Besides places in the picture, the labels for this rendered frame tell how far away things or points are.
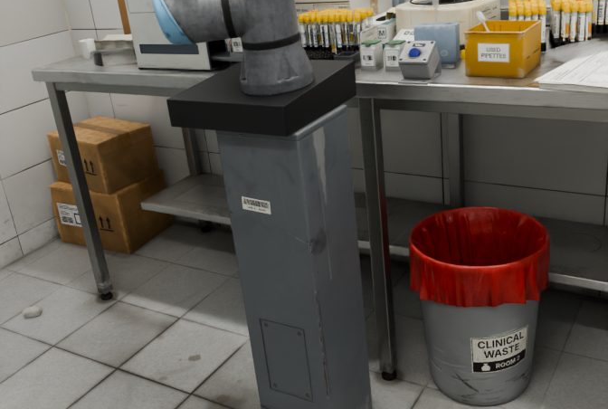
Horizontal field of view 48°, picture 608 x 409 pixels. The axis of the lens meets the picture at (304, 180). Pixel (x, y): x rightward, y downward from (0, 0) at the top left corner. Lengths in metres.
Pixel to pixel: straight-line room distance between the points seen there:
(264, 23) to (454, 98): 0.47
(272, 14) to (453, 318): 0.89
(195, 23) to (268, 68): 0.16
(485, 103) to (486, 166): 0.83
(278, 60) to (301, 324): 0.56
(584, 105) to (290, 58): 0.59
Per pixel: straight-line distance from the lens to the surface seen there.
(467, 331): 1.79
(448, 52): 1.68
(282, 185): 1.35
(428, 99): 1.56
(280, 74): 1.33
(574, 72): 1.53
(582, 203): 2.30
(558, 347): 2.18
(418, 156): 2.40
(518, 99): 1.49
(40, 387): 2.32
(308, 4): 2.03
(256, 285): 1.51
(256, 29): 1.32
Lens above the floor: 1.26
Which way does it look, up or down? 22 degrees down
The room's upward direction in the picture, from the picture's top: 7 degrees counter-clockwise
